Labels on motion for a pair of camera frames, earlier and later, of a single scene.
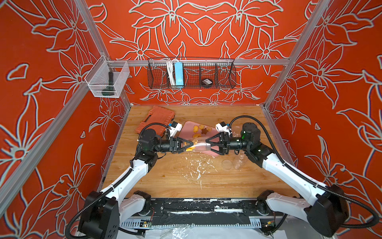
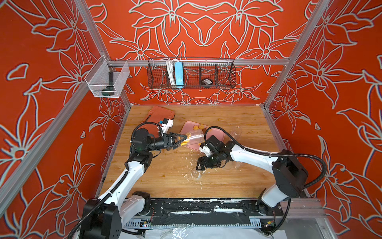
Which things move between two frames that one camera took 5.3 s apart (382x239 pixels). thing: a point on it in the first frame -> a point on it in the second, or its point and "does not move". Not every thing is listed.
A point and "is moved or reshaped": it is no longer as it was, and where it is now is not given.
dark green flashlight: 109,90 does not move
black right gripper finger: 220,136 -> 202,162
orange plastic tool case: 157,115 does not move
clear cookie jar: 199,147 is moved or reshaped
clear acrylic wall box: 107,78 does not move
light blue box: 179,73 does not move
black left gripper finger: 182,149 -> 179,142
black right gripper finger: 221,151 -> 202,168
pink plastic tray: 198,133 does not move
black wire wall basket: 190,73 does not move
